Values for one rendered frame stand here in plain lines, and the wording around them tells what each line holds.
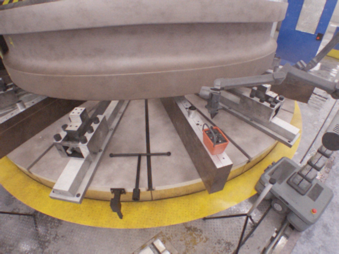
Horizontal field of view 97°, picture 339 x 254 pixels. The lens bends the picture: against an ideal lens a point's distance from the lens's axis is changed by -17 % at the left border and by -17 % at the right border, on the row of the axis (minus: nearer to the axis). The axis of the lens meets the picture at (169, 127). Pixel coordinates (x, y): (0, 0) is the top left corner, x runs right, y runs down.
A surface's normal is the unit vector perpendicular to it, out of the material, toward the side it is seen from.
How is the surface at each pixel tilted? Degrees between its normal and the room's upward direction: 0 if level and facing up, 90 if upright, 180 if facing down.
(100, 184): 0
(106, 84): 90
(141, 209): 0
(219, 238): 0
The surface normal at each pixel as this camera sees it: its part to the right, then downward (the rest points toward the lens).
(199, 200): 0.00, -0.77
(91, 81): -0.06, 0.63
